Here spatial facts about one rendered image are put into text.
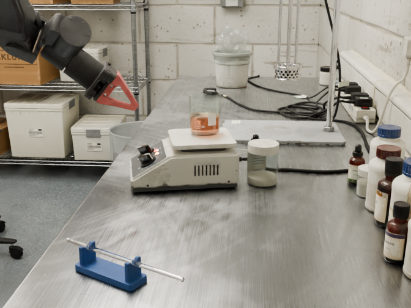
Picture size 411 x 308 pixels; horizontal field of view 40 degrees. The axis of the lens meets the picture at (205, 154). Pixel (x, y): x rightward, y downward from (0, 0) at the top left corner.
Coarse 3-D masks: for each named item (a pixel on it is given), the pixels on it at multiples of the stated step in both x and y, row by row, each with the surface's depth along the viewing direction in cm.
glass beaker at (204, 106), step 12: (192, 96) 105; (204, 96) 110; (216, 96) 105; (192, 108) 106; (204, 108) 105; (216, 108) 106; (192, 120) 107; (204, 120) 106; (216, 120) 106; (192, 132) 108; (204, 132) 106; (216, 132) 107
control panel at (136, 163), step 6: (156, 144) 113; (162, 144) 110; (162, 150) 107; (156, 156) 106; (162, 156) 104; (132, 162) 111; (138, 162) 109; (156, 162) 103; (132, 168) 107; (138, 168) 105; (144, 168) 104; (132, 174) 104
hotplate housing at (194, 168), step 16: (176, 160) 102; (192, 160) 103; (208, 160) 103; (224, 160) 103; (240, 160) 113; (144, 176) 102; (160, 176) 103; (176, 176) 103; (192, 176) 103; (208, 176) 104; (224, 176) 104
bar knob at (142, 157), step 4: (140, 156) 105; (144, 156) 104; (148, 156) 104; (152, 156) 106; (140, 160) 106; (144, 160) 105; (148, 160) 104; (152, 160) 104; (144, 164) 104; (148, 164) 104
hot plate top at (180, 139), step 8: (224, 128) 113; (176, 136) 108; (184, 136) 108; (192, 136) 108; (224, 136) 108; (176, 144) 103; (184, 144) 103; (192, 144) 103; (200, 144) 103; (208, 144) 103; (216, 144) 103; (224, 144) 103; (232, 144) 103
